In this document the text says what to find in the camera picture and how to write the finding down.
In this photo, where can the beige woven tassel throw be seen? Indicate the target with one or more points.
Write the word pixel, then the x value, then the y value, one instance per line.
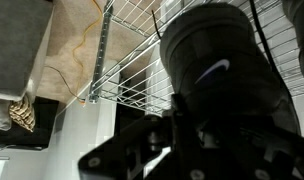
pixel 22 113

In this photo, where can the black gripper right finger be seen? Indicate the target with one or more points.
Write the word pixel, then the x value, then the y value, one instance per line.
pixel 292 156

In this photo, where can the grey upholstered furniture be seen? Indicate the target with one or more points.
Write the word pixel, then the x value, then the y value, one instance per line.
pixel 15 43

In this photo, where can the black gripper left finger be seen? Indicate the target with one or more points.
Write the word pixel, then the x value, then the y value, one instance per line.
pixel 132 146

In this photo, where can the black shoe with white swoosh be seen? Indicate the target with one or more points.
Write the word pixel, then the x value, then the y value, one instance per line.
pixel 218 76

